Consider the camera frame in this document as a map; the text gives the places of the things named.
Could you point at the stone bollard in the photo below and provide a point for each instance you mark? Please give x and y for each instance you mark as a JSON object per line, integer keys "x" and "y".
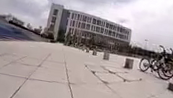
{"x": 94, "y": 52}
{"x": 87, "y": 50}
{"x": 106, "y": 56}
{"x": 128, "y": 63}

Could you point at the row of small trees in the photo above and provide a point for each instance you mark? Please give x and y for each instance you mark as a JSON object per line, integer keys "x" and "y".
{"x": 99, "y": 42}

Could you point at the curved grey office building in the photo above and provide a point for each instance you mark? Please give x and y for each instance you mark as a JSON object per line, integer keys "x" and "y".
{"x": 91, "y": 25}

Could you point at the pale concrete slab pavement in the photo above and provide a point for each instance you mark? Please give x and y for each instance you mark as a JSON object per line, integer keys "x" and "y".
{"x": 57, "y": 70}

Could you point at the row of parked bicycles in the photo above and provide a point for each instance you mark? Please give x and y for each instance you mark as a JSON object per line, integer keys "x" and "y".
{"x": 164, "y": 64}

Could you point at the low flat building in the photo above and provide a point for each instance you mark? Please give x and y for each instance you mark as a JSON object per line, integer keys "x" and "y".
{"x": 10, "y": 19}

